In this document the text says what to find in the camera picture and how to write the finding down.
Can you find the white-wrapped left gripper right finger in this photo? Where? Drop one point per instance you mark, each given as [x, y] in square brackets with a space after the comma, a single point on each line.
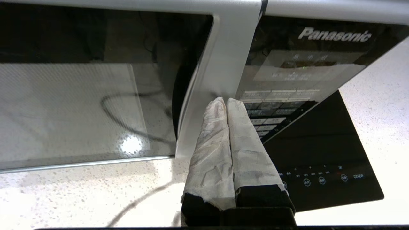
[252, 159]

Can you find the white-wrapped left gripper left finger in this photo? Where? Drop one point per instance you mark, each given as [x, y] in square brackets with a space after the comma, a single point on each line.
[211, 159]

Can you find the silver Panasonic microwave oven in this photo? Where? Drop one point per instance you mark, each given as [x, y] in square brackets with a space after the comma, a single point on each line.
[319, 64]

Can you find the black induction cooktop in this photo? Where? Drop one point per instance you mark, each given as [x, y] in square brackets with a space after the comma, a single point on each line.
[319, 153]

